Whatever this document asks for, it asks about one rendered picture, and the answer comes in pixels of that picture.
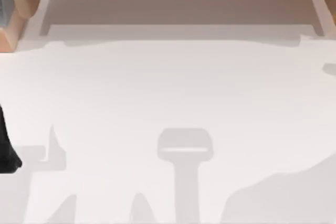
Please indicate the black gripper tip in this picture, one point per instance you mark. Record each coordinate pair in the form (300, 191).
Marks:
(7, 153)

